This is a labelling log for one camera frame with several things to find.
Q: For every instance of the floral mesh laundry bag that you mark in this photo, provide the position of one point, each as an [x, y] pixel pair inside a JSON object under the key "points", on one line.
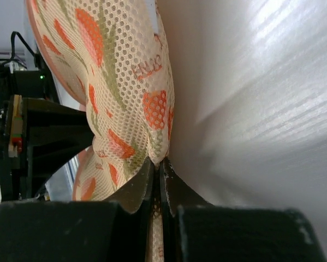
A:
{"points": [[112, 57]]}

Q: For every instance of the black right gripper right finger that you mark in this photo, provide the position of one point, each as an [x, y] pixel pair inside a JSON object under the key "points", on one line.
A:
{"points": [[196, 230]]}

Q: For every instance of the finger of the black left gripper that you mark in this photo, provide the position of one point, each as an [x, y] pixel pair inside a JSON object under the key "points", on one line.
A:
{"points": [[69, 133]]}

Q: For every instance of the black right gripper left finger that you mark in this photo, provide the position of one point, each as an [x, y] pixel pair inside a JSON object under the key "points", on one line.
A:
{"points": [[115, 229]]}

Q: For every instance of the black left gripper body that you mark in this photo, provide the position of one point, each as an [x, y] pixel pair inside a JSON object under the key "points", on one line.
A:
{"points": [[5, 95]]}

